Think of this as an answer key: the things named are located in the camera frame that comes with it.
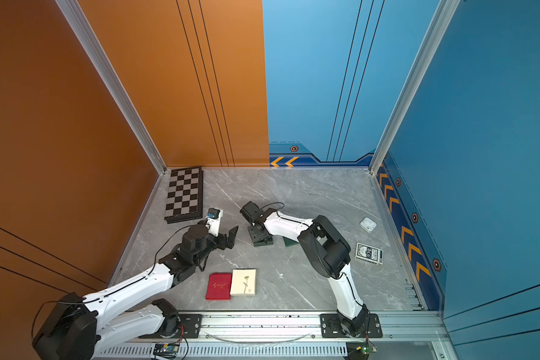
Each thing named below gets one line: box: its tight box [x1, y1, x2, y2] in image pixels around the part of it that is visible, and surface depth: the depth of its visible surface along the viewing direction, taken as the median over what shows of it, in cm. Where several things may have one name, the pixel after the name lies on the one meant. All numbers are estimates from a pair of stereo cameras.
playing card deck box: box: [354, 242, 384, 266], surface depth 89 cm
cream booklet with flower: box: [230, 268, 257, 297], surface depth 81 cm
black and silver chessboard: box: [163, 165, 204, 225], surface depth 107 cm
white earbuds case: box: [359, 216, 378, 233], surface depth 99 cm
